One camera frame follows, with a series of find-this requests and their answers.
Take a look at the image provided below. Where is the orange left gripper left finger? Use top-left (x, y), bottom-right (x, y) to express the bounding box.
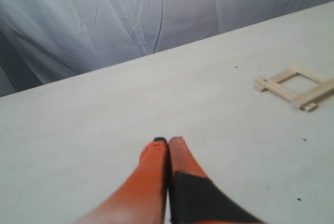
top-left (75, 137), bottom-right (168, 223)

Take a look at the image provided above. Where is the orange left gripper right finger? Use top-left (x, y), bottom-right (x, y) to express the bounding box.
top-left (169, 137), bottom-right (263, 223)

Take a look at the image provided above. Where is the wooden stick with two holes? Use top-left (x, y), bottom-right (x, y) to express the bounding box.
top-left (254, 76), bottom-right (304, 109)

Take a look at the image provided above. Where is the wooden stick with end hole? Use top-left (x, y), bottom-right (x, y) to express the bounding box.
top-left (255, 69), bottom-right (298, 92)

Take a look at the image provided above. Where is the plain wooden stick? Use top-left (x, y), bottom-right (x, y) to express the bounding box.
top-left (288, 64), bottom-right (330, 84)

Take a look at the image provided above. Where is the white backdrop curtain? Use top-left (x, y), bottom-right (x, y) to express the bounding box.
top-left (1, 0), bottom-right (333, 95)

